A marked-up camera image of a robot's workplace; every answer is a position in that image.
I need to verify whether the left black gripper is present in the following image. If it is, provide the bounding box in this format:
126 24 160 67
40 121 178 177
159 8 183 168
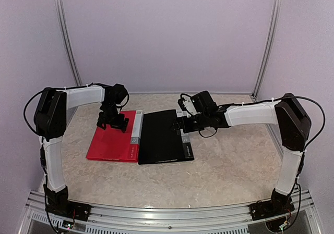
98 102 129 132

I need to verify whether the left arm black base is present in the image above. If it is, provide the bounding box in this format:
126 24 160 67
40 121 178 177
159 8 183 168
43 184 91 221

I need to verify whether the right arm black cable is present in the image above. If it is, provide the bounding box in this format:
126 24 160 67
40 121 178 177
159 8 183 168
179 93 326 231

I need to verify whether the aluminium frame post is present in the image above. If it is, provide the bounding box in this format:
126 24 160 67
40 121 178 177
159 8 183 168
252 0 282 99
54 0 82 86

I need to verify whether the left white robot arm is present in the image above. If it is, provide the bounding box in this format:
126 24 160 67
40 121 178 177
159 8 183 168
34 83 129 192

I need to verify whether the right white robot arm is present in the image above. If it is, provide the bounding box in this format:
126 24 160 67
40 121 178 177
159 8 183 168
171 91 312 215

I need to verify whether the red folder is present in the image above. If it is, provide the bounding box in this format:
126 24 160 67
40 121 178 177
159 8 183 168
86 110 144 163

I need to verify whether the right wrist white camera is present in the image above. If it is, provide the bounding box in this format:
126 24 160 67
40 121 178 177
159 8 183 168
178 97 198 118

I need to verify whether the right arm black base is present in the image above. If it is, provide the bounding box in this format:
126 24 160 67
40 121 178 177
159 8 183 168
249 189 295 221

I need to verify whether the left aluminium frame post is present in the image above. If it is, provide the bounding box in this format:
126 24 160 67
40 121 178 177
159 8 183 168
54 0 82 86

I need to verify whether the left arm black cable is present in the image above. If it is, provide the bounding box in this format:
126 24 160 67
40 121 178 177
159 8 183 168
22 82 130 231

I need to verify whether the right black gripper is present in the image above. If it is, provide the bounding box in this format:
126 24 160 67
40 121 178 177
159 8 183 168
169 111 210 134

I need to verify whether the right aluminium frame post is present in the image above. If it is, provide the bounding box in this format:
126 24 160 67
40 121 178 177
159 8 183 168
252 0 282 99

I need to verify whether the black folder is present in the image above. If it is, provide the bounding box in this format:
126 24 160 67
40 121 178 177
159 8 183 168
138 109 195 165

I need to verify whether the aluminium front rail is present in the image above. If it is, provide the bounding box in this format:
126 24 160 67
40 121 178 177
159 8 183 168
25 189 320 234

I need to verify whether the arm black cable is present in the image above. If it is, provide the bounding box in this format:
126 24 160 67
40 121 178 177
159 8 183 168
22 82 130 231
179 93 326 231

